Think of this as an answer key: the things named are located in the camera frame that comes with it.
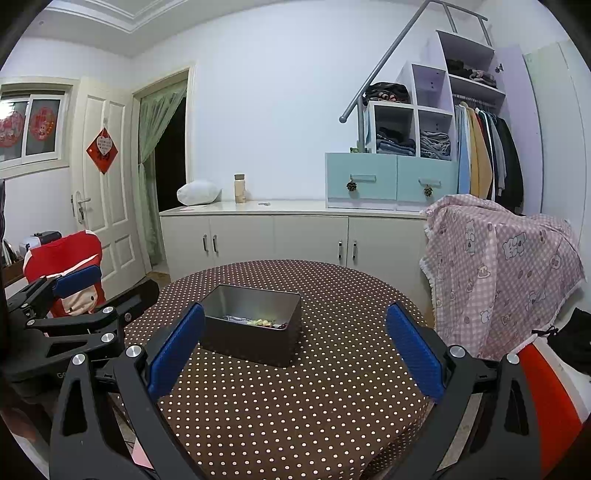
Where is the red diamond door decoration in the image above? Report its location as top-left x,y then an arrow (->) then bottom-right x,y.
86,128 -> 118,175

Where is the purple wardrobe door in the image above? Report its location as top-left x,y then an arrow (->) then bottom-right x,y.
494,44 -> 543,217

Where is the white wardrobe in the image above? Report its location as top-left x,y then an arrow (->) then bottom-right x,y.
524,39 -> 591,296

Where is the pink clothing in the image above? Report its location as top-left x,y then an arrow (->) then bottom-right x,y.
130,440 -> 155,469

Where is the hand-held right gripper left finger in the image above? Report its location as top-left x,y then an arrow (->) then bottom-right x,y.
50,302 -> 206,480

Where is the red and white bench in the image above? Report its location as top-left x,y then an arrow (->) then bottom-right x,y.
517,342 -> 591,476

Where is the grey metal tin box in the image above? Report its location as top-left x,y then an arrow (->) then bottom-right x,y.
199,284 -> 303,368

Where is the black folded clothes pile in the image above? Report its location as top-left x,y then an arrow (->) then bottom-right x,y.
445,59 -> 497,88

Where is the black and white device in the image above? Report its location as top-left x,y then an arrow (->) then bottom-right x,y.
23,231 -> 62,250

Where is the folded jeans pile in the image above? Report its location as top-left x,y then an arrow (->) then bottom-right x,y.
375,131 -> 416,156

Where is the pink printed blanket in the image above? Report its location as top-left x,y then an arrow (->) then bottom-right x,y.
419,194 -> 583,361

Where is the round polka dot table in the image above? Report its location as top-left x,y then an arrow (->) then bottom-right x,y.
121,259 -> 437,480

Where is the black bag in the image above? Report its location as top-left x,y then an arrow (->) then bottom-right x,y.
531,308 -> 591,374

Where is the light blue drawer unit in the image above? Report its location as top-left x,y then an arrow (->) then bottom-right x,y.
324,152 -> 460,210

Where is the silver door handle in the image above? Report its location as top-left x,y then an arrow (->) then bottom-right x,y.
70,190 -> 92,221

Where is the dark folded clothes pile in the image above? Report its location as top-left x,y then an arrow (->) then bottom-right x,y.
364,82 -> 411,104

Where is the green curtain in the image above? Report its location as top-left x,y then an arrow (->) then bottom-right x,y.
137,80 -> 188,268

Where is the white stepped cubby shelf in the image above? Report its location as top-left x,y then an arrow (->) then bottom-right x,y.
362,30 -> 506,160

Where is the white panel door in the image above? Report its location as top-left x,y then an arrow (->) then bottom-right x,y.
69,78 -> 153,287

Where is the grey folded clothes pile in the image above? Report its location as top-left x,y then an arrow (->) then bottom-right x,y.
419,130 -> 451,160

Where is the grey metal handrail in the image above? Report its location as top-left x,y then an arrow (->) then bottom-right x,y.
338,0 -> 492,153

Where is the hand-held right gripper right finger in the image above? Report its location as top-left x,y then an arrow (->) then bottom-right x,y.
386,302 -> 542,480

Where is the red window decoration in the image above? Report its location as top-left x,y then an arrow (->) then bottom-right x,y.
30,107 -> 55,141
0,111 -> 24,148

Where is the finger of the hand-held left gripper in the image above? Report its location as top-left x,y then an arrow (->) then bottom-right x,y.
4,264 -> 103,320
6,278 -> 161,370

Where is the white framed window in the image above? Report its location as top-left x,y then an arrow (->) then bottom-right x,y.
0,76 -> 79,178

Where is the row of hanging clothes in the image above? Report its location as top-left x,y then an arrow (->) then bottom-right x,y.
455,95 -> 525,215

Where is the white low cabinet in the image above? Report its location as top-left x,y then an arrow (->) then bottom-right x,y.
159,200 -> 430,282

